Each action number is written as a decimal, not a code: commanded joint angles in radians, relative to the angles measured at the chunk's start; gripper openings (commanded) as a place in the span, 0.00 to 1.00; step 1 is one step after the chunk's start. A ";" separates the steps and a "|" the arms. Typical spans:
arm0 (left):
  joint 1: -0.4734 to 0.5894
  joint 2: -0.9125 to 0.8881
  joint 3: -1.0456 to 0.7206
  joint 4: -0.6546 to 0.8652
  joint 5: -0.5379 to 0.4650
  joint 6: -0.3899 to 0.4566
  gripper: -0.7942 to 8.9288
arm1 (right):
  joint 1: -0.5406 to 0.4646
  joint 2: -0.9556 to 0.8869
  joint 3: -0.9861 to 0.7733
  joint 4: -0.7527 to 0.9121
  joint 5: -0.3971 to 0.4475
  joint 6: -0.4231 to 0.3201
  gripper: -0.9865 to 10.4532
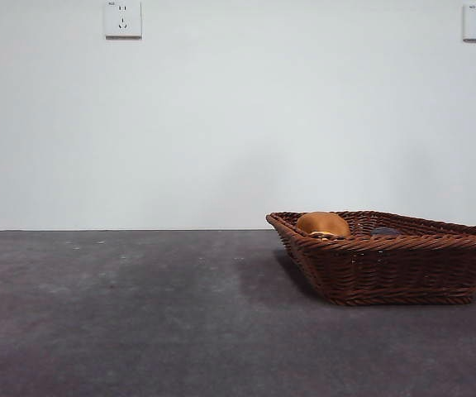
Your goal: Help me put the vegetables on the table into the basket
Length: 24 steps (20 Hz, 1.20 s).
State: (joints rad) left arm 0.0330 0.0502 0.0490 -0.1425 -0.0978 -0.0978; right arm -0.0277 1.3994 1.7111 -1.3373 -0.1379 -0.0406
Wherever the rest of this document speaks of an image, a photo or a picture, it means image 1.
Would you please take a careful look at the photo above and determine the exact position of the brown potato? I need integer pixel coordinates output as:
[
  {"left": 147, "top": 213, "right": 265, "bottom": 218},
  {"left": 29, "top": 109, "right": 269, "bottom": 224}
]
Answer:
[{"left": 295, "top": 212, "right": 351, "bottom": 239}]

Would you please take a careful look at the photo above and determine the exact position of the brown wicker basket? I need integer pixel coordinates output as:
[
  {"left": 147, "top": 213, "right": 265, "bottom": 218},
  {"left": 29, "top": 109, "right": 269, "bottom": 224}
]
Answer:
[{"left": 265, "top": 210, "right": 476, "bottom": 307}]

